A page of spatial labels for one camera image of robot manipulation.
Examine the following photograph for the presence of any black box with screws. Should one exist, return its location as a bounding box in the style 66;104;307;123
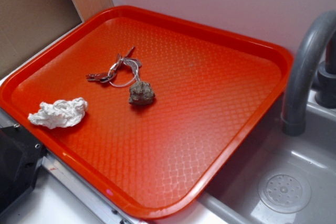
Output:
1;123;46;215

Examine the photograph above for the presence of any orange plastic tray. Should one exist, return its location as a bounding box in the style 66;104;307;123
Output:
1;6;293;220

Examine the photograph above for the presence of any brown cardboard panel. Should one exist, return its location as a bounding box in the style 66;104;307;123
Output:
1;0;81;78

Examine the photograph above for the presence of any silver key bunch with ring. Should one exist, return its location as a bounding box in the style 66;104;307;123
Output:
86;46;142;88

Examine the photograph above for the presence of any round sink drain cover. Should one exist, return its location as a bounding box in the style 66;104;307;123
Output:
258;170;311;214

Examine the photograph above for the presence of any brown grey rock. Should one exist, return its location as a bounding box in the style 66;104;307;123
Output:
129;81;155;105

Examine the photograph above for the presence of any grey plastic sink basin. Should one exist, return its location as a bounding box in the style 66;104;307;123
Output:
199;91;335;223

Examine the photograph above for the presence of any grey curved faucet spout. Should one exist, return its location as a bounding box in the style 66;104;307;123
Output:
281;10;335;136

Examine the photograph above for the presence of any crumpled white paper towel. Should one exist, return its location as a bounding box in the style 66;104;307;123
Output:
28;98;88;130

